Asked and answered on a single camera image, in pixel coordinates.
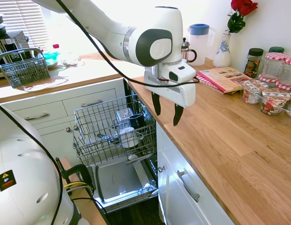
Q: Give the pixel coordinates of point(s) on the green plastic bowl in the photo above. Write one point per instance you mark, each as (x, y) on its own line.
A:
(51, 57)

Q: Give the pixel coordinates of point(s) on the clear pitcher with blue lid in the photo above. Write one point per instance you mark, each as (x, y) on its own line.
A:
(199, 47)

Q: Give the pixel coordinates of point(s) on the clear plastic container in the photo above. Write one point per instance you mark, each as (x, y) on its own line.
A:
(123, 116)

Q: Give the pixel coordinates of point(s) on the stainless dishwasher door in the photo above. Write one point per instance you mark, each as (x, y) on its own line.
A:
(119, 180)

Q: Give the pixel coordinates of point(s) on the tall glass jar gingham lid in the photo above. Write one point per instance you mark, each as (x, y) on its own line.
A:
(289, 72)
(274, 65)

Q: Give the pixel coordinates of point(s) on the red gingham book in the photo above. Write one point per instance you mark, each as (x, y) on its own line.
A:
(207, 83)

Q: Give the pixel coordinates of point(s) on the glass French press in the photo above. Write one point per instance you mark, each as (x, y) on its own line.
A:
(186, 50)

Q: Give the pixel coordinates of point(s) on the silver knob on tall cabinet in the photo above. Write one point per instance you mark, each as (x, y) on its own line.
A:
(161, 169)

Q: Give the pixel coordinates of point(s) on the grey plastic cutlery basket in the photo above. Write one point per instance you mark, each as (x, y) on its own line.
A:
(25, 70)

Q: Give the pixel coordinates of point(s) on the white vase with blue flowers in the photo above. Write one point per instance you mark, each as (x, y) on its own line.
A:
(222, 54)

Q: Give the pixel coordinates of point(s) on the jar with green lid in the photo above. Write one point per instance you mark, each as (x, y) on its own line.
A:
(276, 49)

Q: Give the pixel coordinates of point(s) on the white cabinet under counter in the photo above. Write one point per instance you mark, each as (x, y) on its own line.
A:
(173, 192)

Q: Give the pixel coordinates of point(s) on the plain white cup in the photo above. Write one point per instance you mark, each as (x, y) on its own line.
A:
(129, 138)

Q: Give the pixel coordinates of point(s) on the short jar gingham lid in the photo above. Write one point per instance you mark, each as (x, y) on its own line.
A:
(267, 78)
(286, 85)

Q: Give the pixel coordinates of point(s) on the black table clamp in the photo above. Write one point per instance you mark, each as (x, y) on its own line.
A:
(83, 171)

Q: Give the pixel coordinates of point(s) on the bottle with pink cap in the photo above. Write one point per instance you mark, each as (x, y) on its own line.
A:
(55, 46)

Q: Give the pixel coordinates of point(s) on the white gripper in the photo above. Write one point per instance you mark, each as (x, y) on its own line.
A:
(187, 96)

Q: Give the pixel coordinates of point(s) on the wooden book stand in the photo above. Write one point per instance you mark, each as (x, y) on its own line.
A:
(233, 91)

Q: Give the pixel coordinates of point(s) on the white window blinds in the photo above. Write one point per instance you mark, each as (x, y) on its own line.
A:
(18, 16)

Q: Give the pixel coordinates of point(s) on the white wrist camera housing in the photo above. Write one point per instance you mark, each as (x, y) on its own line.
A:
(183, 71)

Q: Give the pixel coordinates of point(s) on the pink cookbook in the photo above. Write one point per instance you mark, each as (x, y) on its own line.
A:
(223, 76)

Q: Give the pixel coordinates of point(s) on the red rose with leaves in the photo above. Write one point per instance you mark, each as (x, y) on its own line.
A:
(242, 7)

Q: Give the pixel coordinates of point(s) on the silver cutlery piece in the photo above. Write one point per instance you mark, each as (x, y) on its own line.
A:
(108, 138)

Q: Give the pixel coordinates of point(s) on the silver knob on drawer cabinet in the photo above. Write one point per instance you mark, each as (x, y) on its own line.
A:
(68, 129)

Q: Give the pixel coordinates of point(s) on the white corner drawer cabinet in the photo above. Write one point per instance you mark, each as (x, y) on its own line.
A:
(54, 103)

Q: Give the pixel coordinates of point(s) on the clear glass dish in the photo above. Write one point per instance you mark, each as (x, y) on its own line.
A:
(71, 62)

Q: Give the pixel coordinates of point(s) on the dark navy mug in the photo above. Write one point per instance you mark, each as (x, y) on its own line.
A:
(136, 120)

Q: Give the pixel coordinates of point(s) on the wooden robot mount table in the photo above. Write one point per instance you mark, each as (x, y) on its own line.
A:
(86, 206)

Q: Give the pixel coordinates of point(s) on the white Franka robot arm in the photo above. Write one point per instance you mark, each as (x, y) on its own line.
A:
(155, 35)

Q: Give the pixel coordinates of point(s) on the spice jar with black lid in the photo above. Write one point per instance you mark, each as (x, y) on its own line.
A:
(253, 63)

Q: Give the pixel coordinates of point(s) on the silver microwave oven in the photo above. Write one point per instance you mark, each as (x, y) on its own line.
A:
(9, 47)

